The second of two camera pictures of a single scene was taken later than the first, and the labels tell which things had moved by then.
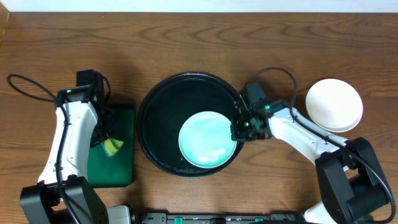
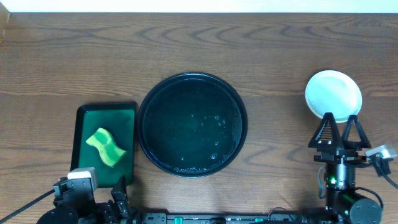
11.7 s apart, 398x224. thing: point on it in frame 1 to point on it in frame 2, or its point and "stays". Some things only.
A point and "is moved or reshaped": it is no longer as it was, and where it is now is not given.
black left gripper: (101, 130) to (120, 195)
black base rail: (152, 218) stays
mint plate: (205, 139) to (335, 92)
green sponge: (111, 146) is moved or reshaped
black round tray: (167, 104) stays
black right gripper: (237, 133) to (342, 151)
